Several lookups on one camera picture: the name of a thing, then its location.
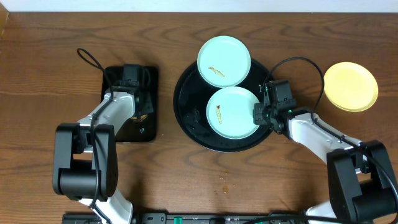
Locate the green yellow sponge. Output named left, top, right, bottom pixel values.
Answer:
left=131, top=114, right=147, bottom=122

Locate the green plate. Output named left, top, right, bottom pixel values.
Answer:
left=197, top=35, right=251, bottom=88
left=206, top=86, right=259, bottom=140

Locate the yellow plate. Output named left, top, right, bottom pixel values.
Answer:
left=324, top=62, right=379, bottom=112

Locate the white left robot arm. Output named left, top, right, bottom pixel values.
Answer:
left=53, top=78, right=158, bottom=223

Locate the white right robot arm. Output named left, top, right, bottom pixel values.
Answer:
left=253, top=100, right=397, bottom=223

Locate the rectangular black tray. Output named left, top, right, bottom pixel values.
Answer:
left=105, top=65, right=159, bottom=142

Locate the round black tray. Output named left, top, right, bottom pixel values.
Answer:
left=173, top=62, right=272, bottom=152

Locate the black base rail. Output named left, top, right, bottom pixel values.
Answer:
left=61, top=212, right=308, bottom=224

